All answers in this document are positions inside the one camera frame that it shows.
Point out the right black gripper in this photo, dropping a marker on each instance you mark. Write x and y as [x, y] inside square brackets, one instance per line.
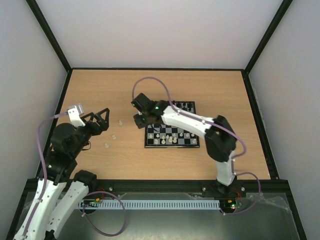
[139, 120]

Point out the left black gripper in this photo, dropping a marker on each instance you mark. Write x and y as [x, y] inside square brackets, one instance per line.
[104, 125]

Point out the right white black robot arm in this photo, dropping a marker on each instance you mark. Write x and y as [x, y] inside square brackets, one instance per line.
[220, 139]

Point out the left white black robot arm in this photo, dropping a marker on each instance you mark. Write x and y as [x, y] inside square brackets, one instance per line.
[47, 214]

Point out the circuit board with leds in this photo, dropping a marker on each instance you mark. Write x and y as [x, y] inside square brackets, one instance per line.
[231, 203]

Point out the black and white chessboard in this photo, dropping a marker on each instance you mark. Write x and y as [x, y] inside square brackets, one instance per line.
[163, 130]

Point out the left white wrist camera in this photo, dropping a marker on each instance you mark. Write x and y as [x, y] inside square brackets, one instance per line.
[74, 113]

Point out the white slotted cable duct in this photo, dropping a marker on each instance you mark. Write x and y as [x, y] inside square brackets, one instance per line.
[110, 204]

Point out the black frame post left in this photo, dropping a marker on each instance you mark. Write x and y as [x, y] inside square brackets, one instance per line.
[38, 14]

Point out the black frame post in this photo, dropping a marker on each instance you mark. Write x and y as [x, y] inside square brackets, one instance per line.
[38, 14]
[277, 18]

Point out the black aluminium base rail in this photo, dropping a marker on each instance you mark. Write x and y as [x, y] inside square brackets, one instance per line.
[208, 188]

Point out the black frame post right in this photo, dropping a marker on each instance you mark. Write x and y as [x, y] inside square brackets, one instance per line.
[277, 18]

